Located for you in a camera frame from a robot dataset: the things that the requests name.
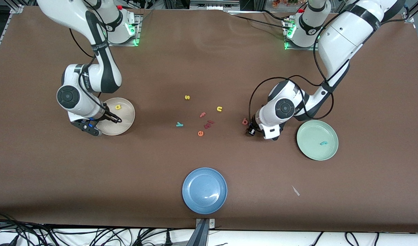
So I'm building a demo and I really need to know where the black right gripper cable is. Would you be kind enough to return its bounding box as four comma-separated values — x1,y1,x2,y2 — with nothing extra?
78,72,122,123

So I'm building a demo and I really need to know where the grey metal equipment box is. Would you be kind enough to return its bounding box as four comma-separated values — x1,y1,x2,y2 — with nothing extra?
190,0,240,10

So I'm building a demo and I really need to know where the black floor cable tangle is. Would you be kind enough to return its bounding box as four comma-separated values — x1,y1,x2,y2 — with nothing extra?
0,212,182,246

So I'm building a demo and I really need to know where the long black right arm cable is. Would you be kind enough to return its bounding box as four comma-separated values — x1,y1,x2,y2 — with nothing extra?
69,27,95,58

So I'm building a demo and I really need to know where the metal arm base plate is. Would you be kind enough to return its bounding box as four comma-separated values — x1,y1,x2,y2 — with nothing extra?
120,13,143,47
284,17,321,52

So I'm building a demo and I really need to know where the black cable on table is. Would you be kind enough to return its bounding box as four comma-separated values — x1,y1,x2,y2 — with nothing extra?
230,14,291,29
262,10,291,22

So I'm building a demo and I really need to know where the light green round plate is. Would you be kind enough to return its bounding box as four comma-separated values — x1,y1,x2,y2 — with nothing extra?
296,120,339,161

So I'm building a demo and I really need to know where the beige round plate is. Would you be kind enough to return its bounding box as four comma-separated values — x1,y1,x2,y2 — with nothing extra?
98,97,136,136

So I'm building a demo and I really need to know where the brown table cover mat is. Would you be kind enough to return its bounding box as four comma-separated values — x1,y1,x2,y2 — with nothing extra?
0,7,418,233

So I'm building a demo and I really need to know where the metal table clamp bracket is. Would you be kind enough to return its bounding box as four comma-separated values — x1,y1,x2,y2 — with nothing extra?
187,218,216,246

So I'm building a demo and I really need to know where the blue round plate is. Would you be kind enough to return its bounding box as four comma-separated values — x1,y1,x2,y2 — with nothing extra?
182,167,228,215

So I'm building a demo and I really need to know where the aluminium frame profile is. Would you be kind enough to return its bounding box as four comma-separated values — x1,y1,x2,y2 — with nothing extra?
402,0,418,23
0,4,25,67

